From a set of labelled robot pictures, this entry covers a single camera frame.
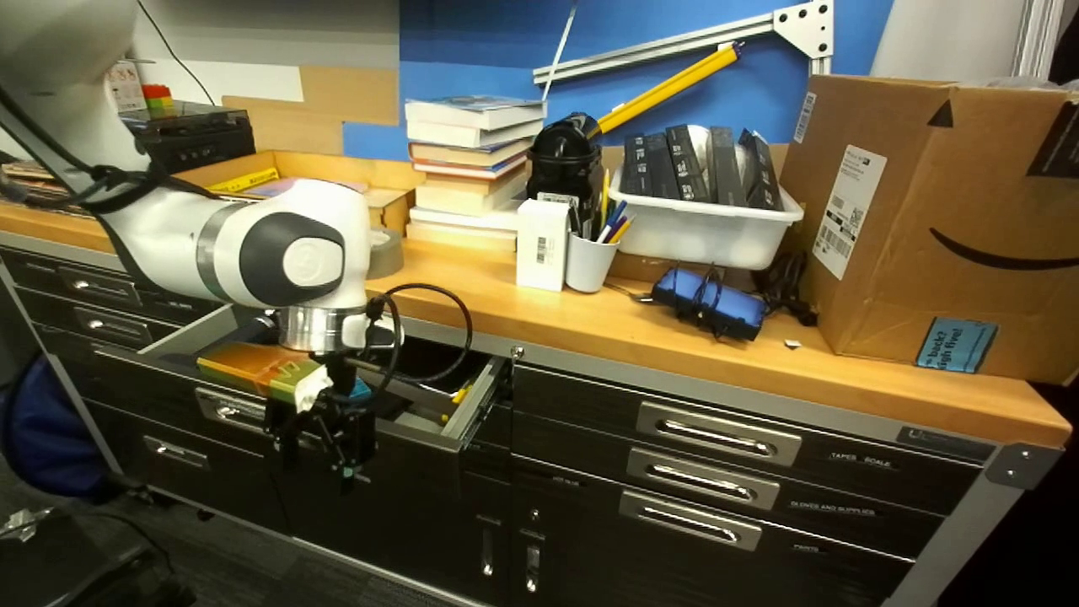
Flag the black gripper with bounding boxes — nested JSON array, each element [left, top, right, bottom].
[[268, 354, 384, 489]]

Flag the open grey drawer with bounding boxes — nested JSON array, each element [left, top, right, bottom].
[[134, 300, 510, 458]]

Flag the black drawer cabinet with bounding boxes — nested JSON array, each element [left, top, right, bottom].
[[0, 239, 1067, 607]]

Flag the orange flat box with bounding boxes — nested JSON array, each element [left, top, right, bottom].
[[191, 340, 336, 410]]

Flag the dark blue bag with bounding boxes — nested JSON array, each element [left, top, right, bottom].
[[0, 354, 127, 507]]

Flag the cream thick book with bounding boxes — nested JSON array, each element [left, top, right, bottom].
[[411, 173, 527, 220]]

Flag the small white box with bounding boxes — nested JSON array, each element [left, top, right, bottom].
[[513, 194, 573, 292]]

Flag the orange cover book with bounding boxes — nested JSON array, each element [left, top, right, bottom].
[[411, 154, 532, 184]]

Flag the white pen cup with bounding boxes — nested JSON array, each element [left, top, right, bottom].
[[562, 229, 625, 297]]

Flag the blue and orange book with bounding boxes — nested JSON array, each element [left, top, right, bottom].
[[407, 137, 541, 173]]

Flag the black equipment case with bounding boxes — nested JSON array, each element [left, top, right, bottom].
[[124, 82, 260, 176]]

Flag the brown cardboard sheet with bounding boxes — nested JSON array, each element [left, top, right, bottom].
[[220, 62, 405, 158]]

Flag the white book with blue spine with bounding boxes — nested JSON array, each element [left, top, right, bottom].
[[405, 117, 547, 152]]

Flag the pens in cup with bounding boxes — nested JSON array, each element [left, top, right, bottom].
[[565, 184, 635, 246]]

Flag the white thick book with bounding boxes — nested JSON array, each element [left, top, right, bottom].
[[400, 93, 550, 132]]

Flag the black handheld device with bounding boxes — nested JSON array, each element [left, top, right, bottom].
[[527, 107, 606, 220]]

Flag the blue fabric pouch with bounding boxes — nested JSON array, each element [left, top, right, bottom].
[[646, 262, 777, 340]]

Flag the white plastic bin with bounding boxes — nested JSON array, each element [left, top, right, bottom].
[[609, 182, 808, 273]]

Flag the thin white rod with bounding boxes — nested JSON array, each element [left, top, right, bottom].
[[536, 4, 585, 117]]

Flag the black parts in bin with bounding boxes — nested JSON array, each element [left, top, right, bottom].
[[617, 120, 787, 212]]

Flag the yellow bar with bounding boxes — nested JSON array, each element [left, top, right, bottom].
[[589, 39, 746, 141]]

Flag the blue label sticker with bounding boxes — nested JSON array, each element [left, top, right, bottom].
[[913, 313, 1003, 379]]

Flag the brown cardboard shipping box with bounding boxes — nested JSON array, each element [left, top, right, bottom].
[[780, 71, 1079, 388]]

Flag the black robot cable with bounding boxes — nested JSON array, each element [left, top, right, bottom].
[[0, 84, 478, 395]]

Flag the grey duct tape roll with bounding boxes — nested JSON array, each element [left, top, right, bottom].
[[366, 227, 407, 281]]

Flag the blue wall board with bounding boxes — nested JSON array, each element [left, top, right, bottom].
[[342, 0, 897, 163]]

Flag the black cable bundle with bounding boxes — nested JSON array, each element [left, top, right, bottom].
[[758, 241, 825, 331]]

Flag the aluminium bracket frame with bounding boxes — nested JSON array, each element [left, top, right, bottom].
[[529, 0, 841, 92]]

